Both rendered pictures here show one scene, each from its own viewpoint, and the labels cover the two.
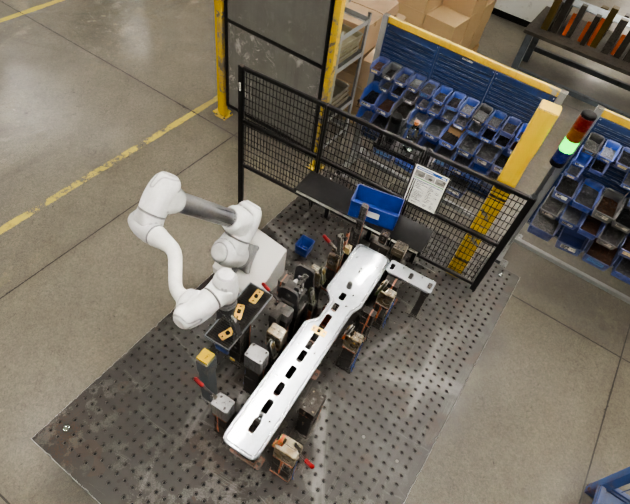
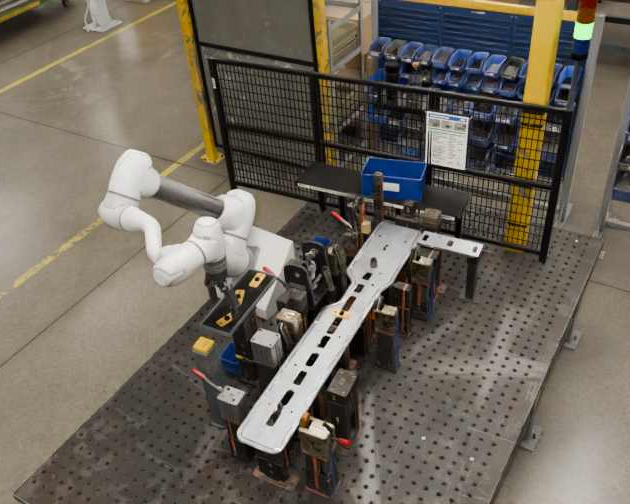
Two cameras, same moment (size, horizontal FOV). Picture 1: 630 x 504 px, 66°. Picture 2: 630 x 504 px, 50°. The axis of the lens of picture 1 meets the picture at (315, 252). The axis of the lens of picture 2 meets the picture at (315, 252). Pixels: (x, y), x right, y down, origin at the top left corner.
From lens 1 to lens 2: 86 cm
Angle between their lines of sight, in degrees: 14
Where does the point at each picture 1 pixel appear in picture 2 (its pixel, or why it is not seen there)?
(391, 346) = (445, 337)
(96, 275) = (79, 351)
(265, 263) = (270, 264)
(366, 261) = (392, 237)
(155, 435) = (160, 470)
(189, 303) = (169, 254)
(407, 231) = (438, 199)
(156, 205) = (126, 183)
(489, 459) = (625, 487)
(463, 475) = not seen: outside the picture
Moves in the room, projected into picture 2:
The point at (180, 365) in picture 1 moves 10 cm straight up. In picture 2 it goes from (183, 394) to (178, 379)
